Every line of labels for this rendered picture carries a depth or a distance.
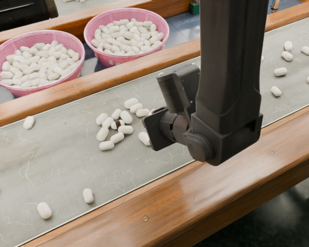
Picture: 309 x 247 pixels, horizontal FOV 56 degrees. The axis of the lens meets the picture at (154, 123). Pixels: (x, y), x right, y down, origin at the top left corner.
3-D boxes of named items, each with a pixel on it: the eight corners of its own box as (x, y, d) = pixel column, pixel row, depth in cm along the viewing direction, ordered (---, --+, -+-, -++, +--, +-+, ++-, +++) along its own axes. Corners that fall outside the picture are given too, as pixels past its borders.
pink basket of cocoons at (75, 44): (108, 78, 90) (103, 52, 83) (36, 128, 77) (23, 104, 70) (55, 44, 101) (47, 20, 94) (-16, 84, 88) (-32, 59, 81)
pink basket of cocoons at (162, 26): (183, 64, 94) (185, 39, 87) (107, 91, 86) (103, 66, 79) (145, 25, 109) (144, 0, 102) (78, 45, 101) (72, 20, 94)
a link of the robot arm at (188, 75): (209, 166, 35) (260, 135, 38) (177, 77, 33) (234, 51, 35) (166, 150, 46) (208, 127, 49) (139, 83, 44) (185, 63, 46)
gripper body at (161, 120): (139, 117, 52) (154, 121, 45) (187, 97, 55) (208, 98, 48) (151, 150, 53) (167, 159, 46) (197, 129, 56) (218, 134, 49)
